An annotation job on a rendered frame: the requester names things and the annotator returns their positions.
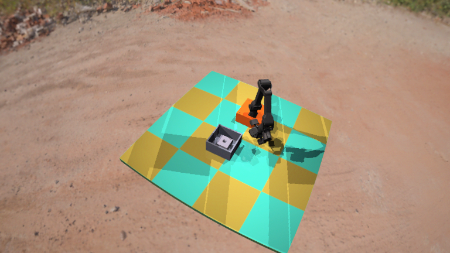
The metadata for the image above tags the white plate with hole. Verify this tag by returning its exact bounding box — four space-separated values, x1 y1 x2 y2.
216 135 233 150

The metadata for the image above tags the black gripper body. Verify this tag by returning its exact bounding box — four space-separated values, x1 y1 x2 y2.
250 119 266 145

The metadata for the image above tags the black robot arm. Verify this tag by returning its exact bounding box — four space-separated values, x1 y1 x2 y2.
248 79 274 142

